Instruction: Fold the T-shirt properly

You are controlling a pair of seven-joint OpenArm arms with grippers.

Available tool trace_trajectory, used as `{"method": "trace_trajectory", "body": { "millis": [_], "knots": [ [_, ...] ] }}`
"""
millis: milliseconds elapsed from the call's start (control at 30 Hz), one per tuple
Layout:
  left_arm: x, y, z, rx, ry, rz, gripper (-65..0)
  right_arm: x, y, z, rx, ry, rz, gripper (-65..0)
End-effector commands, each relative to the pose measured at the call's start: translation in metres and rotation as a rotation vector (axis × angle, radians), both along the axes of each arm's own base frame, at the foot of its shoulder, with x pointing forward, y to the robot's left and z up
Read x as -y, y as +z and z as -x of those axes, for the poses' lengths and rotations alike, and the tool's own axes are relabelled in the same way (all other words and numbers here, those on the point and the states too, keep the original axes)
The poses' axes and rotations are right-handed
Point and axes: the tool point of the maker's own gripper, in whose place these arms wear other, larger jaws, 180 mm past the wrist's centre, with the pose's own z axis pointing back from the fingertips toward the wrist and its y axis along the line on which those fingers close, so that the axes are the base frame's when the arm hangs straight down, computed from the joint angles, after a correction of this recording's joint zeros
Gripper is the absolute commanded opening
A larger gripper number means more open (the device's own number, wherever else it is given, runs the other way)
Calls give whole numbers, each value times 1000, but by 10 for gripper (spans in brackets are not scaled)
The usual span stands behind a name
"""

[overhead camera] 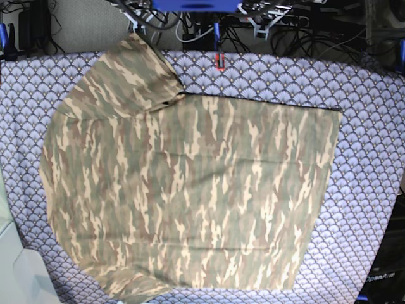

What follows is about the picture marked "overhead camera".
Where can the camouflage T-shirt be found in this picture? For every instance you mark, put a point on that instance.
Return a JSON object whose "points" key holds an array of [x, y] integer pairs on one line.
{"points": [[148, 188]]}

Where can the red black table clamp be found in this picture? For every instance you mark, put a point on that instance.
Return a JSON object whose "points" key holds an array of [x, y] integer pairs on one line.
{"points": [[220, 61]]}

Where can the black power strip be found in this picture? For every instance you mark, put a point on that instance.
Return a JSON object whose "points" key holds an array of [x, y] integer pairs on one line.
{"points": [[285, 20]]}

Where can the purple fan-pattern tablecloth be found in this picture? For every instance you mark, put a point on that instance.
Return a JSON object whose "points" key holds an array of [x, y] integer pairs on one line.
{"points": [[365, 179]]}

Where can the white plastic bin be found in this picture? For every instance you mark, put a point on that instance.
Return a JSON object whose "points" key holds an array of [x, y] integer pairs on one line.
{"points": [[24, 277]]}

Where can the black OpenArm box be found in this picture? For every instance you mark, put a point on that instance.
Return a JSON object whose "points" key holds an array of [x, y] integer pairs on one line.
{"points": [[385, 281]]}

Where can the blue vertical clamp post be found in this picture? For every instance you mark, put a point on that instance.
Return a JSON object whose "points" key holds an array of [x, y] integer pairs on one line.
{"points": [[217, 36]]}

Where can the blue mount plate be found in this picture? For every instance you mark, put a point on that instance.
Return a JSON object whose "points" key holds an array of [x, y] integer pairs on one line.
{"points": [[196, 5]]}

